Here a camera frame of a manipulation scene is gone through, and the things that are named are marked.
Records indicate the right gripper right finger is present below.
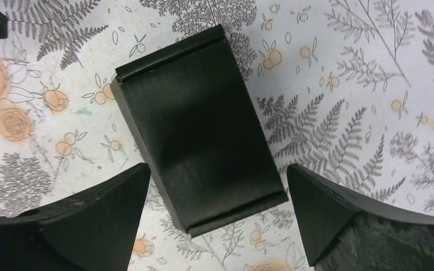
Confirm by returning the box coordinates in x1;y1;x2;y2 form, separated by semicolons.
287;164;434;270

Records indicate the floral tablecloth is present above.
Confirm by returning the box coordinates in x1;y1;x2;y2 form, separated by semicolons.
0;0;434;271

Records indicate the black paper box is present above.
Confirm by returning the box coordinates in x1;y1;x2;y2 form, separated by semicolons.
111;25;288;237

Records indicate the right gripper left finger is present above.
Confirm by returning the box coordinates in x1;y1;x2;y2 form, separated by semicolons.
0;163;151;270

